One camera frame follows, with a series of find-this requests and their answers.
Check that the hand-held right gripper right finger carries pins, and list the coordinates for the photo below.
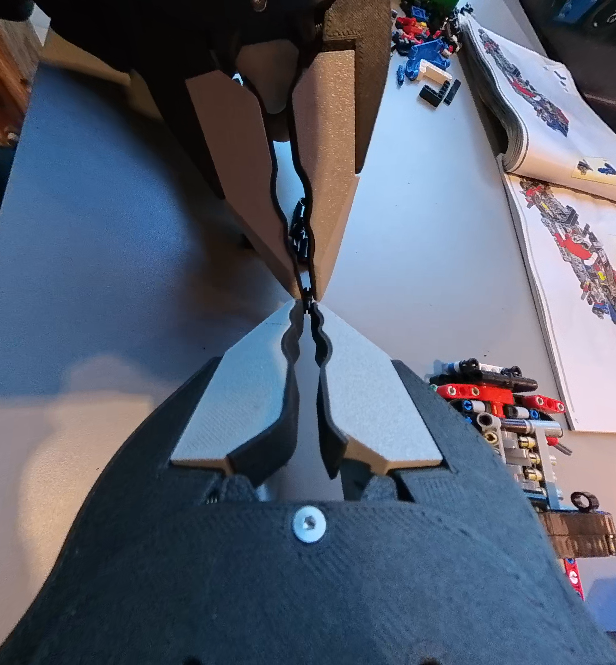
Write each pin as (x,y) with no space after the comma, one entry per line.
(380,410)

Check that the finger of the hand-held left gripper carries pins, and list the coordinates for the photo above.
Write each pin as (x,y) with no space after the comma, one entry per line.
(235,156)
(334,156)

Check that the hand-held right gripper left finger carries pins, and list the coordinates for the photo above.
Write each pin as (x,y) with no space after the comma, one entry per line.
(235,405)

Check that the black toy brick assembly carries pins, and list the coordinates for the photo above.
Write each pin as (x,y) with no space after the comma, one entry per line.
(298,228)

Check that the white instruction booklet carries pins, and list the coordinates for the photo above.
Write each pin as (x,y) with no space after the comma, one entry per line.
(541,135)

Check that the grey desk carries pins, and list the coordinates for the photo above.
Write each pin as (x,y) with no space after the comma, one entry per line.
(105,234)

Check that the pile of loose toy bricks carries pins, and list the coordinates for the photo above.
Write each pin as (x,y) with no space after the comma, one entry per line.
(427,54)

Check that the toy brick car model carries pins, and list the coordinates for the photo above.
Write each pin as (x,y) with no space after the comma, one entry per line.
(521,431)

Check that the black printed box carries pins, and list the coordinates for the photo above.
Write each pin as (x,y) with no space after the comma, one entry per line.
(598,67)

